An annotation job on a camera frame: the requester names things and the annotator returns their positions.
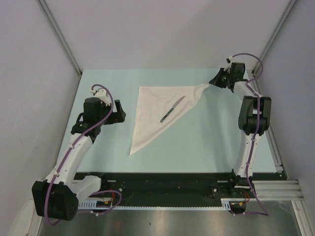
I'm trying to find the aluminium right side rail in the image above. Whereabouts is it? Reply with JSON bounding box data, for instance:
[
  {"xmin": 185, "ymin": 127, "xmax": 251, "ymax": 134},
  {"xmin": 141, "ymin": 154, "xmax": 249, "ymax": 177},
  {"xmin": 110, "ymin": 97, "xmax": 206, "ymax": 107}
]
[{"xmin": 246, "ymin": 71, "xmax": 286, "ymax": 173}]

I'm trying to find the left aluminium frame post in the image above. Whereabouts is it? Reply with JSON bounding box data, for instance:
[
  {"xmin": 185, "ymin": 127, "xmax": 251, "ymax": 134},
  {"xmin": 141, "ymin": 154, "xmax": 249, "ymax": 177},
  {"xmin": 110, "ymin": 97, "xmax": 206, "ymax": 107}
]
[{"xmin": 36, "ymin": 0, "xmax": 83, "ymax": 76}]

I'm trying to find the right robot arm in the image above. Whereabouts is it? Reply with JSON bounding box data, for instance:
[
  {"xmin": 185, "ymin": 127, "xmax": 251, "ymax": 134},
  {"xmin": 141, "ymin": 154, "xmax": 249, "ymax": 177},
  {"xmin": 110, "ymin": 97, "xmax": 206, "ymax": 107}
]
[{"xmin": 209, "ymin": 59, "xmax": 272, "ymax": 197}]

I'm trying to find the grey slotted cable duct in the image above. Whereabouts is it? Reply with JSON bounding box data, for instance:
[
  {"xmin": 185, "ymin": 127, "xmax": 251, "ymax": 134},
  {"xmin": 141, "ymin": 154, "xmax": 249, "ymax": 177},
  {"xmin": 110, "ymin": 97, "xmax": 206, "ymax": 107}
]
[{"xmin": 78, "ymin": 198, "xmax": 232, "ymax": 210}]

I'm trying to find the right aluminium frame post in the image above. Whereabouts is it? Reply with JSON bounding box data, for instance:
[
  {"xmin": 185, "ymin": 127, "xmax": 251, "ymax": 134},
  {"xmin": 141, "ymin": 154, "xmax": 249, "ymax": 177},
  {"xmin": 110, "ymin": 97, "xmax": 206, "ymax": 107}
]
[{"xmin": 259, "ymin": 0, "xmax": 299, "ymax": 62}]

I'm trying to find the aluminium frame post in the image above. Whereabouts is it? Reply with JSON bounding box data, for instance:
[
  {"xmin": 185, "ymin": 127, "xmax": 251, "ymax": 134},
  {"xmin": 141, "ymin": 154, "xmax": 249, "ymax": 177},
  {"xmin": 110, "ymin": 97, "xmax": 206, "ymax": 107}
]
[
  {"xmin": 36, "ymin": 0, "xmax": 83, "ymax": 76},
  {"xmin": 259, "ymin": 0, "xmax": 299, "ymax": 62}
]

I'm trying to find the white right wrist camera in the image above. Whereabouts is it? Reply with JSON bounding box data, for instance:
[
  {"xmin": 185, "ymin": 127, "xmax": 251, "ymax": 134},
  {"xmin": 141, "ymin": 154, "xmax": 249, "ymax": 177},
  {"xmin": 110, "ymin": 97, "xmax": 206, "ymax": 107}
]
[{"xmin": 226, "ymin": 56, "xmax": 235, "ymax": 64}]

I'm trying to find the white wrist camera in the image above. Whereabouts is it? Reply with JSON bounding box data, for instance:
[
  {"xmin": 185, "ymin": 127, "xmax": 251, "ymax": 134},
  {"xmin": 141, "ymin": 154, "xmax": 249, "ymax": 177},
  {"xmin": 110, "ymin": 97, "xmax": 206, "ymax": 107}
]
[
  {"xmin": 91, "ymin": 88, "xmax": 111, "ymax": 106},
  {"xmin": 226, "ymin": 56, "xmax": 235, "ymax": 64}
]

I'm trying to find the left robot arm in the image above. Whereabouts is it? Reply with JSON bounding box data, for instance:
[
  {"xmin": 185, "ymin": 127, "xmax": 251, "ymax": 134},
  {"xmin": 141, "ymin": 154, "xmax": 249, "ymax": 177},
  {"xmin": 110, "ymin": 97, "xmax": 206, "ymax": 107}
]
[{"xmin": 31, "ymin": 97, "xmax": 126, "ymax": 221}]

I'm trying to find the white cloth napkin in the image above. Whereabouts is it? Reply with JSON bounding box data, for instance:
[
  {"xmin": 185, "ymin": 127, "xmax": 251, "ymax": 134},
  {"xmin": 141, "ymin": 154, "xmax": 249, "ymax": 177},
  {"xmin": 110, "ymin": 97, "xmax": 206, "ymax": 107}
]
[{"xmin": 129, "ymin": 84, "xmax": 210, "ymax": 156}]

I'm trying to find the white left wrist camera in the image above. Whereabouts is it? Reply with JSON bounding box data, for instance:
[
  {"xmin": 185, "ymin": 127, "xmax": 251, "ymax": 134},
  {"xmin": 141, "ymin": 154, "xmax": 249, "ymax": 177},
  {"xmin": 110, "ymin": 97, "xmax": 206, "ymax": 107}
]
[{"xmin": 91, "ymin": 88, "xmax": 111, "ymax": 106}]

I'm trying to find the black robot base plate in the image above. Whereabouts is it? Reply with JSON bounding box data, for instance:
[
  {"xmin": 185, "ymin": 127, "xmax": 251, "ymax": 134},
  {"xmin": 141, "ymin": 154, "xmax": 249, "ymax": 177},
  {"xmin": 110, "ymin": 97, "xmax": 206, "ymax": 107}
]
[{"xmin": 73, "ymin": 171, "xmax": 287, "ymax": 209}]

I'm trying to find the teal handled table knife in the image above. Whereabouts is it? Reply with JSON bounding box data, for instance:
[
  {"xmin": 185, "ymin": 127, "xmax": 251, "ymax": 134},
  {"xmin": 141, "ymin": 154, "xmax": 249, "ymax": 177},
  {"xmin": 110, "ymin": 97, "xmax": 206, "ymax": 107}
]
[{"xmin": 160, "ymin": 96, "xmax": 185, "ymax": 123}]

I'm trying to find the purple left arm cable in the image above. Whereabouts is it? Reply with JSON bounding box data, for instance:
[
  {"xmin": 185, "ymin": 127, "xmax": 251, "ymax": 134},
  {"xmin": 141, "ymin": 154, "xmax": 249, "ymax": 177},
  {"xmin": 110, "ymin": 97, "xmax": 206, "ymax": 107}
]
[{"xmin": 45, "ymin": 84, "xmax": 123, "ymax": 226}]

